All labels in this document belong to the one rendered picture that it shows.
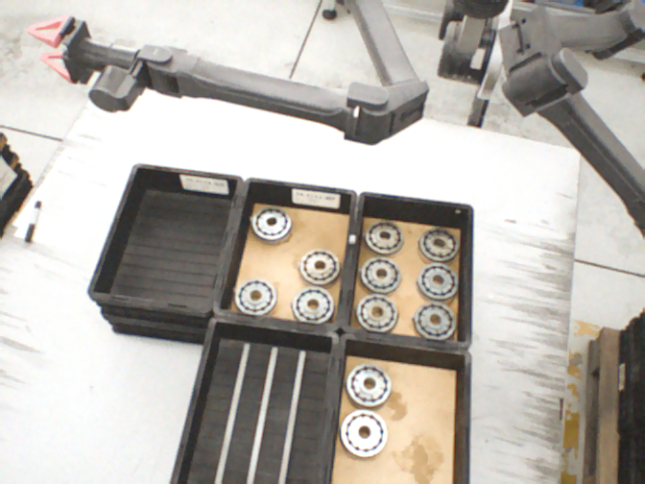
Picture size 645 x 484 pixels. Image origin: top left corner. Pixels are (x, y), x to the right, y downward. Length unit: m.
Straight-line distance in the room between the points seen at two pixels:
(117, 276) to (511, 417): 1.05
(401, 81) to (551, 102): 0.25
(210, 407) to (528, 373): 0.81
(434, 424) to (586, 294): 1.39
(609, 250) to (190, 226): 1.83
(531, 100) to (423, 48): 2.38
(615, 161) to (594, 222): 1.83
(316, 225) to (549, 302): 0.68
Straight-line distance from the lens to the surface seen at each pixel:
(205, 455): 1.50
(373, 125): 1.09
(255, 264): 1.66
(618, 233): 2.99
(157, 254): 1.71
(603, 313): 2.76
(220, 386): 1.54
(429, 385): 1.55
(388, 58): 1.18
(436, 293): 1.61
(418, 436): 1.51
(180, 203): 1.79
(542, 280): 1.90
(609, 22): 1.33
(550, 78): 1.04
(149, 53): 1.19
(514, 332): 1.80
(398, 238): 1.67
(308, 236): 1.69
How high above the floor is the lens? 2.28
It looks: 59 degrees down
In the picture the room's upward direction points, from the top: 3 degrees clockwise
